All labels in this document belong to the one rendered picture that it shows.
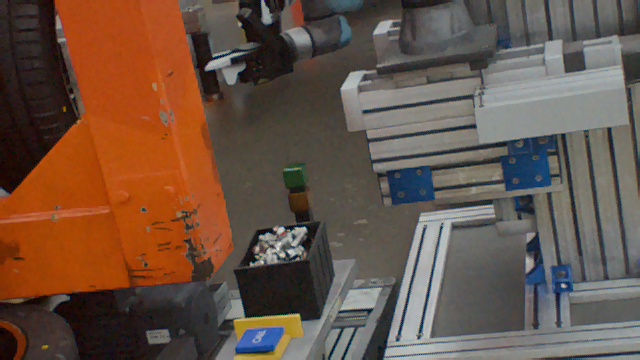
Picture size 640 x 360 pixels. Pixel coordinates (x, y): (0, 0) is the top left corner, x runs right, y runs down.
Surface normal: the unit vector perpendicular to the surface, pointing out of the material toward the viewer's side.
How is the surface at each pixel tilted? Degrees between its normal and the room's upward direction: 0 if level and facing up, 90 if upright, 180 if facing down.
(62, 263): 90
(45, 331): 0
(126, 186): 90
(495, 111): 90
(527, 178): 90
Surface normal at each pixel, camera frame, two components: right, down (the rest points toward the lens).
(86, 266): -0.23, 0.34
